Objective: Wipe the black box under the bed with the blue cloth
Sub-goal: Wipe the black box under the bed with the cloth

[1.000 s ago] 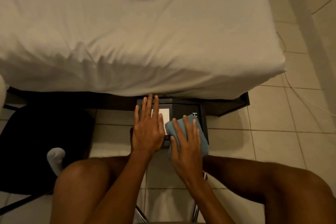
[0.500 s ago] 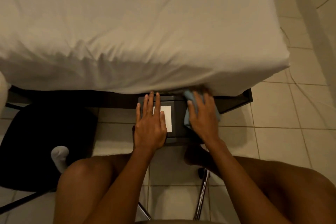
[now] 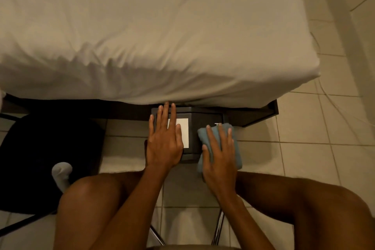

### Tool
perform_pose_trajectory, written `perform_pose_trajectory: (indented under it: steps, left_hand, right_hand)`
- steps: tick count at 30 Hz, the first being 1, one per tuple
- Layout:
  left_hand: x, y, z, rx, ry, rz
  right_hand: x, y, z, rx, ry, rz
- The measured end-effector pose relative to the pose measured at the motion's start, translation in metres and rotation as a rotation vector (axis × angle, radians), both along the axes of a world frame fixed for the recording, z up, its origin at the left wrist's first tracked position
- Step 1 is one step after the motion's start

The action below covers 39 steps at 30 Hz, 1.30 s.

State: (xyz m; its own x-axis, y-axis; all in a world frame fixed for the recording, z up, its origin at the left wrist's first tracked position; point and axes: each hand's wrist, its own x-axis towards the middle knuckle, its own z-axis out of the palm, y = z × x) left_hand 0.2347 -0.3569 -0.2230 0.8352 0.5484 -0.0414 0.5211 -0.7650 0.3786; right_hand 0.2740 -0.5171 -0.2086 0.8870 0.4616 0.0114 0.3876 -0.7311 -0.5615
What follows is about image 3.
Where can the person's left hand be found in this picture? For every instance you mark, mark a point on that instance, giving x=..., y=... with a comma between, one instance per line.
x=164, y=150

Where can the person's right hand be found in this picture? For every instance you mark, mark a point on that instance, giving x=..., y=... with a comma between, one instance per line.
x=219, y=170

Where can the person's right thumb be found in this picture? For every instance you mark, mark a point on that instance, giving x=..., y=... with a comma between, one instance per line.
x=205, y=156

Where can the person's left thumb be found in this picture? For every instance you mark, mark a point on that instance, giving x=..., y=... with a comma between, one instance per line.
x=179, y=135

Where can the person's right middle finger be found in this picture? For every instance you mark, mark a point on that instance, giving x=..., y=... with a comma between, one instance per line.
x=222, y=137

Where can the person's left little finger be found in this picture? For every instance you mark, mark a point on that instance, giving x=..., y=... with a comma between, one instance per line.
x=151, y=126

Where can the person's left middle finger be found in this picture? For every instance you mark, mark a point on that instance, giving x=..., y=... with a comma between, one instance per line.
x=165, y=115

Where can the black box with white label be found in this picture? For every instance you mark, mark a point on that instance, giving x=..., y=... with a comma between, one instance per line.
x=194, y=129

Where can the light blue cloth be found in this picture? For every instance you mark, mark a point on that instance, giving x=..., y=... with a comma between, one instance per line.
x=237, y=153

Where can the person's left forearm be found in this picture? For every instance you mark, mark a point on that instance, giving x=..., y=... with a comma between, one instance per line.
x=129, y=211

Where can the person's right forearm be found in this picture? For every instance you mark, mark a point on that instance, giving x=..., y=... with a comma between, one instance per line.
x=246, y=223

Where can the metal-legged chair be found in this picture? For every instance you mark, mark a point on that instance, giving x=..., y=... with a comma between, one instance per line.
x=218, y=226

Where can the white bed mattress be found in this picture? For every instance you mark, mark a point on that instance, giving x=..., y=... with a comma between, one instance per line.
x=152, y=33

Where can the person's left leg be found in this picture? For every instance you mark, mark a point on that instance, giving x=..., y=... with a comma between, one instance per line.
x=88, y=205

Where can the person's leg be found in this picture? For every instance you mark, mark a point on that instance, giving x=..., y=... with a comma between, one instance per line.
x=316, y=214
x=88, y=205

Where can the white sock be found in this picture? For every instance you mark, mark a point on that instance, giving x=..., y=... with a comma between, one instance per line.
x=62, y=175

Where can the black chair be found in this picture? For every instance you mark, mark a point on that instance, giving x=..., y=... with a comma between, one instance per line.
x=35, y=159

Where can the person's right leg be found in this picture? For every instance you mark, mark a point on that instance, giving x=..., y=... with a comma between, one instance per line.
x=316, y=214

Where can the dark wooden bed frame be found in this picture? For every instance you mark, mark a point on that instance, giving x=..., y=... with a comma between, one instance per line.
x=252, y=115

